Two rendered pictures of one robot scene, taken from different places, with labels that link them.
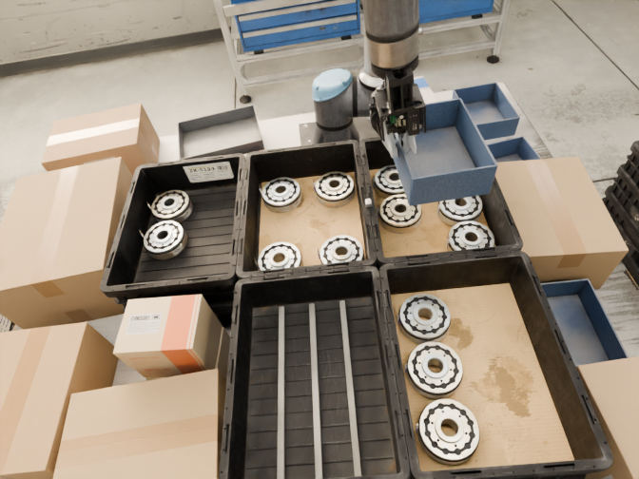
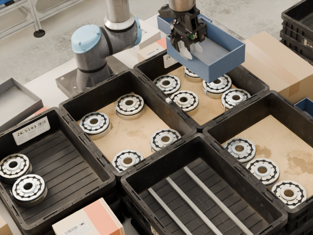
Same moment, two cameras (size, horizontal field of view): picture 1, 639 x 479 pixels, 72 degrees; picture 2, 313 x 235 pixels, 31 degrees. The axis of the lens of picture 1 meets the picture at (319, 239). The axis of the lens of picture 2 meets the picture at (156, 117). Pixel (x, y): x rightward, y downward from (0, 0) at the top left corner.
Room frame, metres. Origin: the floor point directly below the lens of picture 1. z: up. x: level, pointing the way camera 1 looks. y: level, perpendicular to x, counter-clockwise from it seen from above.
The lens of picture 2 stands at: (-0.40, 0.66, 2.20)
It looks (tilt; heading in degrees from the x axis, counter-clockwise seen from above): 45 degrees down; 326
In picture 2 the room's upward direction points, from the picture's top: 8 degrees counter-clockwise
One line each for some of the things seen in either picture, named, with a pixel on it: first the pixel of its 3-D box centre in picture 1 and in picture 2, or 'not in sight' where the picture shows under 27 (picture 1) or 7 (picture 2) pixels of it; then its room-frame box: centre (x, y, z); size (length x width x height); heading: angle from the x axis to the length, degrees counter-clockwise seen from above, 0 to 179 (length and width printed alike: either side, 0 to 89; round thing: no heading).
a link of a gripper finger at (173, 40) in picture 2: (383, 117); (178, 38); (0.62, -0.15, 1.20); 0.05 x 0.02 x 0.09; 87
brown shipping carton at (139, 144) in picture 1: (106, 150); not in sight; (1.25, 0.66, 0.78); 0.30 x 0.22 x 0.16; 93
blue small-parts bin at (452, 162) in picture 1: (435, 149); (205, 48); (0.62, -0.25, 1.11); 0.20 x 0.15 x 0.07; 179
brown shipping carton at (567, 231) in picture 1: (543, 223); (266, 77); (0.63, -0.56, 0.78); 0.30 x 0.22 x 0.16; 172
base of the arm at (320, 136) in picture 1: (335, 129); (93, 71); (1.12, -0.11, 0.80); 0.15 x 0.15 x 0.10
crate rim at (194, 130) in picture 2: (303, 204); (125, 119); (0.71, 0.02, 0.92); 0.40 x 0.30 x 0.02; 175
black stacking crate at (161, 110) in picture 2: (306, 218); (127, 130); (0.71, 0.02, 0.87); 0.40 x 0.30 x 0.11; 175
